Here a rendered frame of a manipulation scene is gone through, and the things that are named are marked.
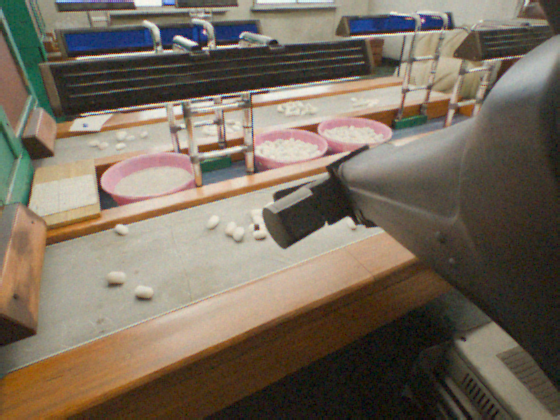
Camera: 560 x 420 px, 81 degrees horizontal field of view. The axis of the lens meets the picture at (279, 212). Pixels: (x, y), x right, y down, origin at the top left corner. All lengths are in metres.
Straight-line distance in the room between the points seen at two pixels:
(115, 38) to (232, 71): 0.58
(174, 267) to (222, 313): 0.18
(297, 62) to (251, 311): 0.47
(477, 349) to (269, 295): 0.58
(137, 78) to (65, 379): 0.46
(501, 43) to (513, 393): 0.88
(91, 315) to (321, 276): 0.41
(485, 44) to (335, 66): 0.49
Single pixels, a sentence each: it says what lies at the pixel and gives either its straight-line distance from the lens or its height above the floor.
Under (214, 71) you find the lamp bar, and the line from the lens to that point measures 0.64.
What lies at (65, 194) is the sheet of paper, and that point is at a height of 0.78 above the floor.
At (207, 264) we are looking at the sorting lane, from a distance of 0.69.
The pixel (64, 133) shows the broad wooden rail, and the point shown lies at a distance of 1.47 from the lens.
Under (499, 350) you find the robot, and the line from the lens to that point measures 1.02.
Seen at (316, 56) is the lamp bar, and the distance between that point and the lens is 0.73.
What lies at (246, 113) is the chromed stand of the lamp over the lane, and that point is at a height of 0.94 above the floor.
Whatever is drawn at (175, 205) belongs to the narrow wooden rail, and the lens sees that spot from 0.84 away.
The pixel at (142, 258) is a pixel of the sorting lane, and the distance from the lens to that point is 0.74.
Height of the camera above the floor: 1.20
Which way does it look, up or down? 35 degrees down
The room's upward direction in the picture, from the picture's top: straight up
